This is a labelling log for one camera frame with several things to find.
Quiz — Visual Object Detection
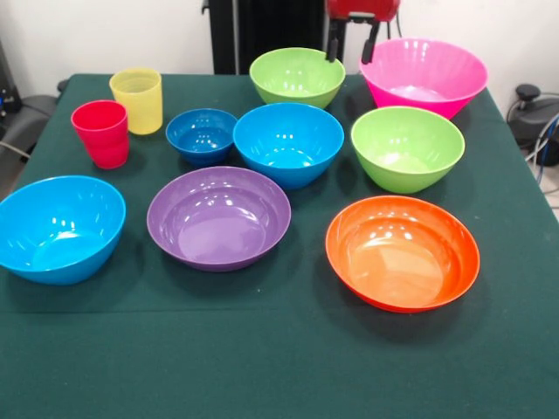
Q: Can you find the yellow plastic cup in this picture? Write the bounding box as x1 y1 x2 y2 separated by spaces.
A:
108 66 163 136

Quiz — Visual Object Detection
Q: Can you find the red plastic cup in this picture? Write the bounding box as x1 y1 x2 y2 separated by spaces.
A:
71 100 130 170

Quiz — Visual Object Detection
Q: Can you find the dark green tablecloth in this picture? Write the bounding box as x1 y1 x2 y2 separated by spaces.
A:
0 72 559 419

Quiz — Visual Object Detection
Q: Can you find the small dark blue bowl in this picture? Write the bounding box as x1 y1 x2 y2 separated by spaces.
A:
165 107 239 167

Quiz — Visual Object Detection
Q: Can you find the orange plastic bowl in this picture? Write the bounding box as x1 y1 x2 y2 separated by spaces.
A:
325 195 481 314

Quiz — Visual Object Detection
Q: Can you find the green plastic bowl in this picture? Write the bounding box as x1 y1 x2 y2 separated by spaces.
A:
350 106 466 195
249 46 347 110

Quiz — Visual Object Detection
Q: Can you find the grey office chair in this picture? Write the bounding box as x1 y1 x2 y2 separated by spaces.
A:
0 41 71 159

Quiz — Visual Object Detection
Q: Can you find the purple plastic bowl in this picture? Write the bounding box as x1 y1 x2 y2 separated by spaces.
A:
146 166 293 273

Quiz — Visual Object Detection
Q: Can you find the light blue plastic bowl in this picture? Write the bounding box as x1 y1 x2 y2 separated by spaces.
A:
0 175 128 286
232 102 346 190

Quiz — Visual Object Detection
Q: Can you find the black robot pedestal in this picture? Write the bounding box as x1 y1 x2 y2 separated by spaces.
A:
201 0 355 75

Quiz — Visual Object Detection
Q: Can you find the blue and grey cable bundle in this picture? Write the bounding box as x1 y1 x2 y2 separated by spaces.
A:
523 111 559 196

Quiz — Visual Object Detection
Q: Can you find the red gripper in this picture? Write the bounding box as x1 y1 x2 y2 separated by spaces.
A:
326 0 402 66

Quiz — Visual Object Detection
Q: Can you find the pink plastic bowl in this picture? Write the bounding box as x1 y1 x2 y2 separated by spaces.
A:
358 37 489 120

